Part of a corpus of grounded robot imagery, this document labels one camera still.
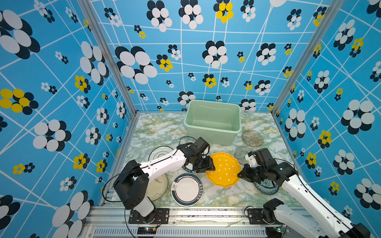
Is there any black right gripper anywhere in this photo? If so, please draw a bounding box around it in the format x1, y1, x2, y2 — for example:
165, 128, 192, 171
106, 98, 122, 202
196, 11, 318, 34
236, 163, 266, 182

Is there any yellow polka dot plate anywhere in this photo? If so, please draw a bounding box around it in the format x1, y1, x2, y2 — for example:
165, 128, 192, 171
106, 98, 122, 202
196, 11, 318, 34
205, 152, 242, 188

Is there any large white green-rimmed plate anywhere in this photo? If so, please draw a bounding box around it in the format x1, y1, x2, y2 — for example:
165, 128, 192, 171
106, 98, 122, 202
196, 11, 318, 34
171, 173, 203, 207

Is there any small white green-rimmed plate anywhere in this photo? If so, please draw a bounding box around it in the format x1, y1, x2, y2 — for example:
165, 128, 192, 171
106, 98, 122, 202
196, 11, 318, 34
182, 163, 195, 173

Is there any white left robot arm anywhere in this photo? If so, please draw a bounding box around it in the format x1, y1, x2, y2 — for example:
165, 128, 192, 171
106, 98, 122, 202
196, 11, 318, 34
113, 142, 215, 221

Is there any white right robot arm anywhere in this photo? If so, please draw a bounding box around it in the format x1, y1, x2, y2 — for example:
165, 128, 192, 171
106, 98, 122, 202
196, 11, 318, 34
238, 162, 371, 238

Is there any mint green plastic bin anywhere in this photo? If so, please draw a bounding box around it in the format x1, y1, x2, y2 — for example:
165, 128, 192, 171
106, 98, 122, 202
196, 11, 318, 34
184, 100, 242, 146

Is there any grey clear glass plate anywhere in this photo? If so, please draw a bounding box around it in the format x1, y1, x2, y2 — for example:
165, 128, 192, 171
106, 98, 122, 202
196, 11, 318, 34
233, 146, 253, 165

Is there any blue patterned plate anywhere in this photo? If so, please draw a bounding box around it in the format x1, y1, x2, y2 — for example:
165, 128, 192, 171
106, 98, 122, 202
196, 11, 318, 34
254, 179, 279, 195

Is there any brownish clear glass plate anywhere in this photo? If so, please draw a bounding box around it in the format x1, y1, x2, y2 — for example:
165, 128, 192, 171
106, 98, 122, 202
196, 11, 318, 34
242, 130, 264, 147

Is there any clear colourless glass plate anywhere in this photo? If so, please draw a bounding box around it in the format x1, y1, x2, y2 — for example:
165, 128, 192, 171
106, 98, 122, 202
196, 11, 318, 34
269, 150, 289, 164

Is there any white black-rimmed flower plate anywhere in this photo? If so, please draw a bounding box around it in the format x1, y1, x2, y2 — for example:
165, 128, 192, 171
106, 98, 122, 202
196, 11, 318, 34
148, 146, 173, 161

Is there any beige bamboo print plate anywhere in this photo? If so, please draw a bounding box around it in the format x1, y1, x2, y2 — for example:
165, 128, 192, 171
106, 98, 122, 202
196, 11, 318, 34
146, 174, 168, 201

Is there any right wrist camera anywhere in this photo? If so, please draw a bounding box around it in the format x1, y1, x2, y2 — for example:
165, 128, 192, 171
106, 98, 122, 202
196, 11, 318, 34
245, 148, 274, 167

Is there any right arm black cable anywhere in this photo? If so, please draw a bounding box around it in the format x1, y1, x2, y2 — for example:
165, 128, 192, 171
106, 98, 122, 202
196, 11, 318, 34
273, 157, 298, 173

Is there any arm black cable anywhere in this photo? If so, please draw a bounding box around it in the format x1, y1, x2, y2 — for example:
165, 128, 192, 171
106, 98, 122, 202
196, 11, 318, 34
273, 157, 298, 173
102, 136, 197, 203

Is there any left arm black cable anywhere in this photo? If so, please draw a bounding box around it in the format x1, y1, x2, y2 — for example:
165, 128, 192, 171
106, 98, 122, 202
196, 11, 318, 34
102, 136, 197, 203

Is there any aluminium corner post right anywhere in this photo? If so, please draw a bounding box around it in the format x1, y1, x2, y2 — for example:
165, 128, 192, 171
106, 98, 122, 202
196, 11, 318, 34
271, 0, 345, 116

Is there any aluminium corner post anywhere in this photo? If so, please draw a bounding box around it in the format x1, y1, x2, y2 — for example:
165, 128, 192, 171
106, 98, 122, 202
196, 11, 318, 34
78, 0, 137, 118
271, 0, 345, 116

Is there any aluminium corner post left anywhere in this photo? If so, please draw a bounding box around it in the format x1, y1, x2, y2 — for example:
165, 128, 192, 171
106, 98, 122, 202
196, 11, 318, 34
78, 0, 137, 118

